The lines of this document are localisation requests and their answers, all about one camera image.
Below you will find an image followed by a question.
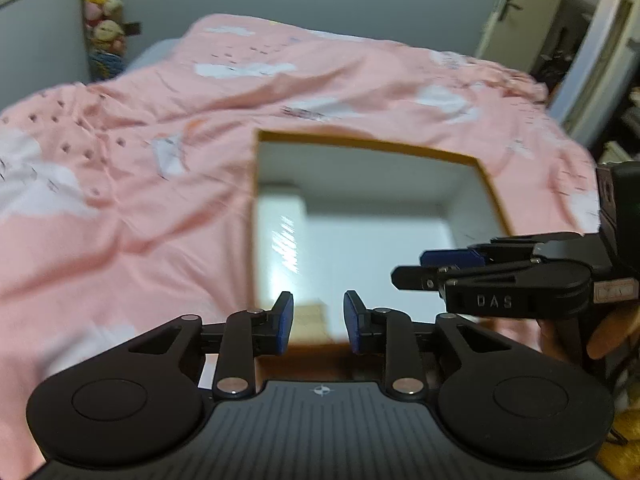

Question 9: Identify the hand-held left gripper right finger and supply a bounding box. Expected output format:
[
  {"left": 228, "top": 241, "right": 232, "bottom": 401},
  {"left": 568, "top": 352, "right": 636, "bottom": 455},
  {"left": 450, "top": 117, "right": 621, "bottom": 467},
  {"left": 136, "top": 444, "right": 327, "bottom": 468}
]
[{"left": 343, "top": 290, "right": 507, "bottom": 401}]

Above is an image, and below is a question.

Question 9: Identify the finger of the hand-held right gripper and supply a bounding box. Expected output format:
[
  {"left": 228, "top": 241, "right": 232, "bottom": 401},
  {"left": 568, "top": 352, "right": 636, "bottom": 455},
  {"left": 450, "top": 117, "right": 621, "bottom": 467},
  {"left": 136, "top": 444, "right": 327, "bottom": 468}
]
[
  {"left": 391, "top": 259, "right": 592, "bottom": 291},
  {"left": 420, "top": 232, "right": 583, "bottom": 268}
]

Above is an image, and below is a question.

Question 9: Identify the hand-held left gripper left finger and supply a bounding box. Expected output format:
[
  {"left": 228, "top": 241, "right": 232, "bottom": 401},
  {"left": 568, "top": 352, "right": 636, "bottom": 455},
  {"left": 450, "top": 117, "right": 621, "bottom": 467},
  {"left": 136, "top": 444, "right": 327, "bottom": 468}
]
[{"left": 127, "top": 291, "right": 295, "bottom": 402}]

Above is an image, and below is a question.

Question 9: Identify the yellow cardboard box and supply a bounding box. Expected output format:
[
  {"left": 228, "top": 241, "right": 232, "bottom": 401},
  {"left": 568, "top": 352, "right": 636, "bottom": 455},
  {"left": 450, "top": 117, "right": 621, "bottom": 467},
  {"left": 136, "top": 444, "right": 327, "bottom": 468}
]
[{"left": 250, "top": 129, "right": 516, "bottom": 361}]

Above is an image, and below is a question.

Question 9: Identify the person's right hand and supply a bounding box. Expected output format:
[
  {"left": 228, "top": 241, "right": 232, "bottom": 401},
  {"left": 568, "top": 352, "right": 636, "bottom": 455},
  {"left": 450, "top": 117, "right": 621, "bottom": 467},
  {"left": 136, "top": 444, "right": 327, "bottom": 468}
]
[{"left": 587, "top": 304, "right": 640, "bottom": 361}]

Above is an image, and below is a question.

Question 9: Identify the yellow cloth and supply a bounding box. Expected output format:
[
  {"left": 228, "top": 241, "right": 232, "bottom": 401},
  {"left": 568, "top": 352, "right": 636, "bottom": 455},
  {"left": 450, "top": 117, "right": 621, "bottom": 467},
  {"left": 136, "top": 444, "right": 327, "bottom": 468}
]
[{"left": 595, "top": 407, "right": 640, "bottom": 480}]

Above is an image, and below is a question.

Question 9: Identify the pink printed blanket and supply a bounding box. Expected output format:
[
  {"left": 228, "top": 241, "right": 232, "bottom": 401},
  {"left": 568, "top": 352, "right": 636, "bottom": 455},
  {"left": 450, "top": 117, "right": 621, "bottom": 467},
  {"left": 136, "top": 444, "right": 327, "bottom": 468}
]
[{"left": 0, "top": 12, "right": 601, "bottom": 480}]

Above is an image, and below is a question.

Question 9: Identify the cluttered shelf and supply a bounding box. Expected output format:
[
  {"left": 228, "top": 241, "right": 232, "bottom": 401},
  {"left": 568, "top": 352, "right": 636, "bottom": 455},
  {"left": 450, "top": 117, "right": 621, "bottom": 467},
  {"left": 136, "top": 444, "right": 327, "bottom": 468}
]
[{"left": 597, "top": 82, "right": 640, "bottom": 163}]

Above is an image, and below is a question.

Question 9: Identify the white door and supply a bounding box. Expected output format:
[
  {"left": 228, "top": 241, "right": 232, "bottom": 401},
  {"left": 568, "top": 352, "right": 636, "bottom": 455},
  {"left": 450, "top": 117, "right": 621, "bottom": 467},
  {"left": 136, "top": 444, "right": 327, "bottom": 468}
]
[{"left": 474, "top": 0, "right": 533, "bottom": 63}]

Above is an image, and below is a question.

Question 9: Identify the white wardrobe panel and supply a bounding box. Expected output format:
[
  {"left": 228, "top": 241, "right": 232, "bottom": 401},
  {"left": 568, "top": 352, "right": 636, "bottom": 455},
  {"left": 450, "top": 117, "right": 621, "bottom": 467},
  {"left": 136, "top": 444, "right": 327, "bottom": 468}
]
[{"left": 562, "top": 0, "right": 637, "bottom": 148}]

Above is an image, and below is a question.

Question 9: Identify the grey cushion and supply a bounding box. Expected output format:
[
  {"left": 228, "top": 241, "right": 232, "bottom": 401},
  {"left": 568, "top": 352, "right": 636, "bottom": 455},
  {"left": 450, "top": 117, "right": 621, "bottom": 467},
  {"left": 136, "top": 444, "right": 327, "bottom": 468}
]
[{"left": 122, "top": 37, "right": 182, "bottom": 75}]

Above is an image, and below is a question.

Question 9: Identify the hanging column of plush toys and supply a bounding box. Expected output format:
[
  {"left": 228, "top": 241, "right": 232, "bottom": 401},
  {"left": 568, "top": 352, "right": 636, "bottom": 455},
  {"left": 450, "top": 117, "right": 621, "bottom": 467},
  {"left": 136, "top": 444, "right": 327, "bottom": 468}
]
[{"left": 81, "top": 0, "right": 127, "bottom": 82}]

